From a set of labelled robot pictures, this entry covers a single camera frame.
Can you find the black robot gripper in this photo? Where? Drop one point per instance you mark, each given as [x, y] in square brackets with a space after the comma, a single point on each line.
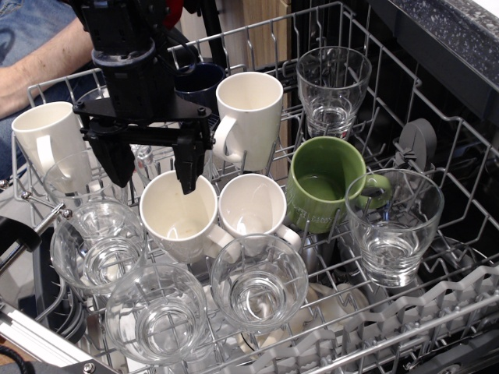
[143, 108]

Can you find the green ceramic mug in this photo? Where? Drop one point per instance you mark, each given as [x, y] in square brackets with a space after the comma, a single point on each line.
[324, 174]

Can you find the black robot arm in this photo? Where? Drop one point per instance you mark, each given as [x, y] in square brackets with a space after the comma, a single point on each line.
[133, 43]

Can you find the person forearm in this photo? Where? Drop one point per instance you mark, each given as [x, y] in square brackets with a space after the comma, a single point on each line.
[69, 50]

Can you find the wide white mug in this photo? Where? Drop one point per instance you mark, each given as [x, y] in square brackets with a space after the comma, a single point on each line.
[184, 225]

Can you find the tall white mug left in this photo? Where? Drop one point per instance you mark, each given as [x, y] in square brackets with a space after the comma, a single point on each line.
[48, 133]

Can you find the tall white mug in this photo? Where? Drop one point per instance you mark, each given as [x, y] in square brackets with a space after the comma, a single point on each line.
[249, 106]
[48, 133]

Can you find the tall white mug centre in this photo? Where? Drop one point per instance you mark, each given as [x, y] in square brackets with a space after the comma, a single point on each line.
[249, 106]

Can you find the small white mug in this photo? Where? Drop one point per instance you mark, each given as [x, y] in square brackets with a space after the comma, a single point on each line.
[255, 204]

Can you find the clear glass middle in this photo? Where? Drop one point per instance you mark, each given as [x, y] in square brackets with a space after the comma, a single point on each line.
[151, 161]

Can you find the clear glass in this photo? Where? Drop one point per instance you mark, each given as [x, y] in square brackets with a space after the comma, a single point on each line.
[332, 85]
[157, 314]
[393, 216]
[151, 161]
[97, 246]
[96, 94]
[259, 282]
[79, 179]

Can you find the clear glass back left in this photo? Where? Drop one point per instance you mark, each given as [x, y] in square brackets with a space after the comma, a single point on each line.
[96, 94]

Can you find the clear glass left rear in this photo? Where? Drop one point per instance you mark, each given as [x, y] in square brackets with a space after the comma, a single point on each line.
[79, 179]

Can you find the dark blue cup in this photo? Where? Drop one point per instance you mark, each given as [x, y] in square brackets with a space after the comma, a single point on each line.
[199, 86]

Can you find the black clamp with metal screw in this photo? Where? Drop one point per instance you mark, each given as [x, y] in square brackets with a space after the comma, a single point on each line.
[25, 237]

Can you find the clear glass front left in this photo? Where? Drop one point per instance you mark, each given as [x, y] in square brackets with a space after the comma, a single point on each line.
[157, 314]

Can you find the clear glass front centre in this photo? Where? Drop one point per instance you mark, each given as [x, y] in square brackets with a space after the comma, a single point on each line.
[259, 282]

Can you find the clear glass back right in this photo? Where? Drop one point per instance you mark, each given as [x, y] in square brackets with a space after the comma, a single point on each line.
[332, 85]

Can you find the grey plastic rack clip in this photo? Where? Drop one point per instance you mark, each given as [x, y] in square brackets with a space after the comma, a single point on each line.
[417, 145]

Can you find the grey plastic tine row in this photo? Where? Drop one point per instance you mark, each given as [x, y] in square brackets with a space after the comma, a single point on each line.
[379, 340]

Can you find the grey wire dishwasher rack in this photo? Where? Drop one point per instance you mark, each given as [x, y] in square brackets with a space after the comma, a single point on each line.
[414, 76]

